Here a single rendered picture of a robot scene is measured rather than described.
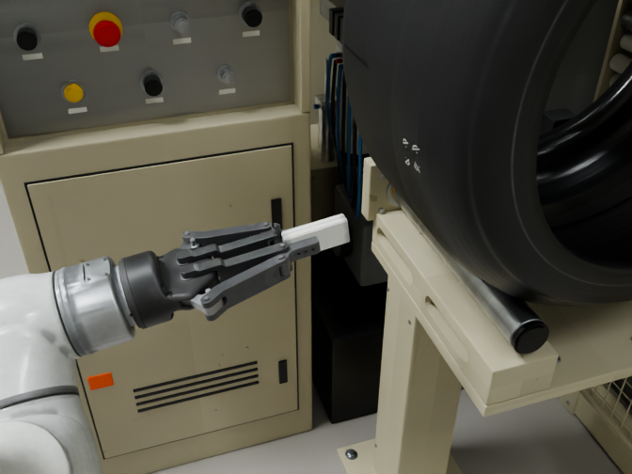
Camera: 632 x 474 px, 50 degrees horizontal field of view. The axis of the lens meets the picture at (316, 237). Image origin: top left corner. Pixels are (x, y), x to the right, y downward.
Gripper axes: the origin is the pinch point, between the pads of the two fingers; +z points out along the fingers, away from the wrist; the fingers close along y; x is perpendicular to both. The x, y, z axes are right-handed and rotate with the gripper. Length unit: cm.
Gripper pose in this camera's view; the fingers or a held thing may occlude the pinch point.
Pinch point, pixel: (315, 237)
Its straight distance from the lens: 71.9
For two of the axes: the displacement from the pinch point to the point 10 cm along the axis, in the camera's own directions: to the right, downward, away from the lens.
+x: 1.3, 7.8, 6.1
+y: -3.1, -5.5, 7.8
